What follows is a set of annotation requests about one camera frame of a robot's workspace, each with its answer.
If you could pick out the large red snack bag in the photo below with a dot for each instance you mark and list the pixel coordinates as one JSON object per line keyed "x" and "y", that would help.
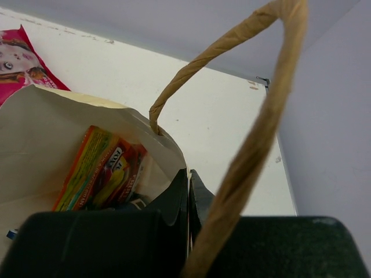
{"x": 21, "y": 66}

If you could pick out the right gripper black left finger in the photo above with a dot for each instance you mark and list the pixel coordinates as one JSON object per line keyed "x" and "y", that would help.
{"x": 151, "y": 242}

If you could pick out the brown paper bag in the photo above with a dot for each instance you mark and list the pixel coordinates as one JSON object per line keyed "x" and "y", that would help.
{"x": 42, "y": 130}

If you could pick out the orange yellow candy packet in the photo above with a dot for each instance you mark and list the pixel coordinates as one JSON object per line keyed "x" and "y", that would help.
{"x": 104, "y": 174}

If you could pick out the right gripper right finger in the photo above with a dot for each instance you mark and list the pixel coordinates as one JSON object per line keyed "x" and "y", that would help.
{"x": 282, "y": 246}

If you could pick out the blue white snack bag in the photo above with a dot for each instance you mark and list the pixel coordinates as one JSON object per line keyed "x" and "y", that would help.
{"x": 11, "y": 234}

